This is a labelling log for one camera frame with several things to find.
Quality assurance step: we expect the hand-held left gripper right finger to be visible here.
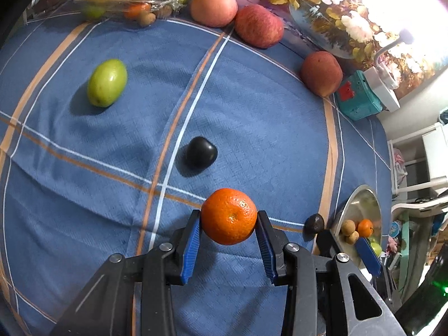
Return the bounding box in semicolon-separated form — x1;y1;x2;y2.
256;210;408;336

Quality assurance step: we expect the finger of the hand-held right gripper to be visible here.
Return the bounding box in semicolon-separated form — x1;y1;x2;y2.
354;237;383;278
315;230;339;257

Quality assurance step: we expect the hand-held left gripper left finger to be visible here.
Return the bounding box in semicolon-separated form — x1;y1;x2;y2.
49;209;202;336

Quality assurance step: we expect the round metal plate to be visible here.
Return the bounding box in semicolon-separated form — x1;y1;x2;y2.
329;184;383;270

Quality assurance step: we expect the dark passion fruit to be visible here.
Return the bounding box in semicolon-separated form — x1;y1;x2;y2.
304;213;326;234

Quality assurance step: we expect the blue printed cup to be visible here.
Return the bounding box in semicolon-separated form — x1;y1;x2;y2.
388;220;403;243

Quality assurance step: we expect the dark plum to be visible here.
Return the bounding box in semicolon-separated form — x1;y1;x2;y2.
185;136;218;169

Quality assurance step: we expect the pink plastic bag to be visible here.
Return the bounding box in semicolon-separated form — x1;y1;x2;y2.
394;149;409;180

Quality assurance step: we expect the blue plaid tablecloth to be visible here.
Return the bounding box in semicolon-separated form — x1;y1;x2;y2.
0;7;393;336

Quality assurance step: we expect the white chair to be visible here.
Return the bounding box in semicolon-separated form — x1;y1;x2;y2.
387;122;448;197

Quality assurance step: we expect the teal plastic box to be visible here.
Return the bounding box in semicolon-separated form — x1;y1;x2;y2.
337;70;382;121

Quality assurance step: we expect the large dark red apple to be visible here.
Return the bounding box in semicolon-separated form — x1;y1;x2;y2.
300;51;344;97

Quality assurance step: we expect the white power adapter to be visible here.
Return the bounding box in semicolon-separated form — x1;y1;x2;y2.
375;62;400;89

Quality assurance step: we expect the small green jujube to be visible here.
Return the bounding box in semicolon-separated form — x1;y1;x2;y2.
87;59;128;108

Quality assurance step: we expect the flower painting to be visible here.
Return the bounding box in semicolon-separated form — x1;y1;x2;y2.
229;0;448;99

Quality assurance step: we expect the pale pink apple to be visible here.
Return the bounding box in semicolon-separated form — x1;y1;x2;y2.
190;0;239;28

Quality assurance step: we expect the small tangerine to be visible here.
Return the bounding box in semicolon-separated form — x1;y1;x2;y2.
124;3;151;20

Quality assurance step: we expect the small green fruit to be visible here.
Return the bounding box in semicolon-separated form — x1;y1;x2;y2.
82;5;106;20

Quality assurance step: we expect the white cable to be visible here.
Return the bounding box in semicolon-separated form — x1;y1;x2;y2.
373;38;407;69

